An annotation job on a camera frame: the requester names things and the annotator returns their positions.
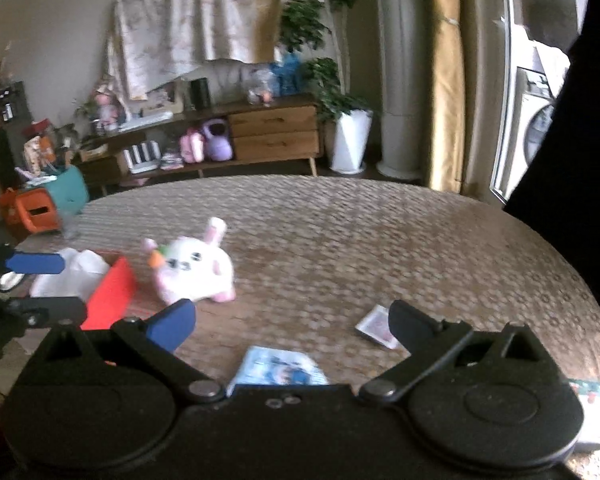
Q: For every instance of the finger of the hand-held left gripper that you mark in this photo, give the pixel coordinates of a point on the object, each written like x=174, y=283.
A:
x=55, y=310
x=35, y=263

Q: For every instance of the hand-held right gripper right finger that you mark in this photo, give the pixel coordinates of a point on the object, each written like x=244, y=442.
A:
x=407, y=322

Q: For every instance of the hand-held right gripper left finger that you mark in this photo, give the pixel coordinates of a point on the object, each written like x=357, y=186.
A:
x=172, y=322

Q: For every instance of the red box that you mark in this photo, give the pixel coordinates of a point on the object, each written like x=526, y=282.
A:
x=112, y=295

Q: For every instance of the pink and white sachet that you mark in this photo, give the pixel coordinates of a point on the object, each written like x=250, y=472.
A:
x=375, y=327

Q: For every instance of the orange stool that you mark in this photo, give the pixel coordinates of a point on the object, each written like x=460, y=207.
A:
x=30, y=210

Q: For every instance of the white plush bunny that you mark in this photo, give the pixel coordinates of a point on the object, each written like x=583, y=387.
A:
x=200, y=270

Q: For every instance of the teal stool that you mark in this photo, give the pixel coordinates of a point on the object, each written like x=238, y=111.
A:
x=72, y=190

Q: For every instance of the colourful snack bags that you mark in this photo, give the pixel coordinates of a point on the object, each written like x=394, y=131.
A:
x=40, y=152

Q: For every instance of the blue printed packet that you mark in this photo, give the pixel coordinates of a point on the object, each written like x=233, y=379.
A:
x=275, y=367

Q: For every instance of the small cardboard box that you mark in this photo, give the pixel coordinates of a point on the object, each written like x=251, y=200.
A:
x=94, y=152

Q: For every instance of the row of white books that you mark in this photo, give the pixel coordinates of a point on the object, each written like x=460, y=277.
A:
x=142, y=155

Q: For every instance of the small green plant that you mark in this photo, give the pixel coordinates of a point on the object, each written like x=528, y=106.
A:
x=86, y=112

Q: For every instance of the pink doll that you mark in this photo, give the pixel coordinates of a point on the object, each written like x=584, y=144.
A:
x=107, y=110

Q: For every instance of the purple kettlebell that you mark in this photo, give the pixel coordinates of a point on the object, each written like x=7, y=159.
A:
x=219, y=147

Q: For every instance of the white toy keyboard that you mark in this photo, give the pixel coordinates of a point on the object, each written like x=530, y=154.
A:
x=147, y=121

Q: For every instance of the white planter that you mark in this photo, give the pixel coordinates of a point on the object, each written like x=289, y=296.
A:
x=350, y=140

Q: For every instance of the white tissue pack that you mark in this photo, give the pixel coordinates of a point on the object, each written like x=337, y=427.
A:
x=590, y=420

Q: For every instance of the wooden sideboard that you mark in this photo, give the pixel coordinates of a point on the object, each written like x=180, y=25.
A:
x=275, y=137

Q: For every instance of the black cylinder speaker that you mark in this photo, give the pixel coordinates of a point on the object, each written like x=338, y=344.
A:
x=200, y=92

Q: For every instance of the person's dark clothing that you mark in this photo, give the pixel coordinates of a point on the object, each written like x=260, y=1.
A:
x=580, y=160

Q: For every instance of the white washing machine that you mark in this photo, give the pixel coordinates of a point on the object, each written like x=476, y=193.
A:
x=532, y=120

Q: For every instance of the yellow curtain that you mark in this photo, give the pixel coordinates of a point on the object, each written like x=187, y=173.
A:
x=447, y=85

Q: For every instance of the clear plastic bag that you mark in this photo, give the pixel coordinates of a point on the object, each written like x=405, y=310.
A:
x=260, y=85

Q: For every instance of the white tower air conditioner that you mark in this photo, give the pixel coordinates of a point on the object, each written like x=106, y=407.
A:
x=402, y=60

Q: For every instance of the hanging patterned cloth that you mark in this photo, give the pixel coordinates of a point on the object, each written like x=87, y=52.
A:
x=190, y=15

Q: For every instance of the picture frame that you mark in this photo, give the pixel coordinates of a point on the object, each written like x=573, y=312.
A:
x=162, y=97

